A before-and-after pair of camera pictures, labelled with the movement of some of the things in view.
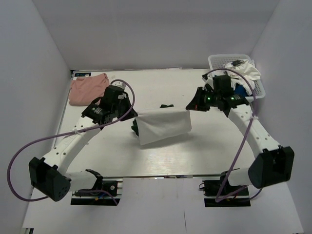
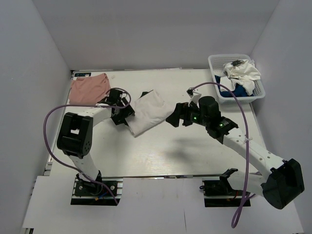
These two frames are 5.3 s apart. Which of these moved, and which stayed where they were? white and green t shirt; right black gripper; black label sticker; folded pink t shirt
Moved: white and green t shirt; right black gripper
Stayed: folded pink t shirt; black label sticker
